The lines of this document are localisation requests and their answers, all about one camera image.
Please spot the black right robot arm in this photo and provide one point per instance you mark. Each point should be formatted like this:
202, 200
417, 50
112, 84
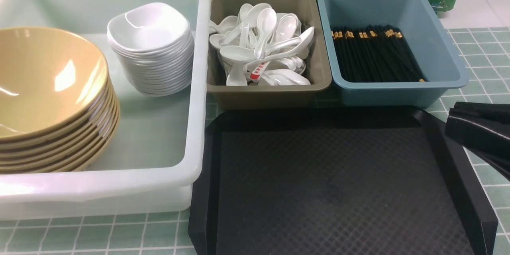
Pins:
484, 129

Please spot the stack of tan noodle bowls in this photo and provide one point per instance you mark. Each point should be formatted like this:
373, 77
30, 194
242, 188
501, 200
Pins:
59, 109

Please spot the white spoon with red label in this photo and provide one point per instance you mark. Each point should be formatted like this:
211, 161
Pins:
258, 71

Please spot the white ceramic spoon front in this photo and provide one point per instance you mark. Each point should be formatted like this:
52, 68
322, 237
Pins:
287, 77

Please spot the pile of white spoons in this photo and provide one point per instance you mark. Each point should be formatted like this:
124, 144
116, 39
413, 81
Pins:
235, 38

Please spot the black serving tray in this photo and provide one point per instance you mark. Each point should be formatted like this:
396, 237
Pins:
337, 181

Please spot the white ceramic spoon top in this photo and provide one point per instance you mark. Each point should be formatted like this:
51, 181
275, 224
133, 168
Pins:
266, 23

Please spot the large white plastic tub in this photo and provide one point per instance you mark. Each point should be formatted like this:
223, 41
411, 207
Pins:
155, 155

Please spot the stack of white sauce dishes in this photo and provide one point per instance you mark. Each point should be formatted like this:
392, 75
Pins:
155, 46

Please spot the pile of black chopsticks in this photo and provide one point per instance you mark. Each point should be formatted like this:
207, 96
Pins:
375, 54

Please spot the blue plastic bin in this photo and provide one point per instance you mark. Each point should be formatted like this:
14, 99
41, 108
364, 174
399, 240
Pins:
432, 47

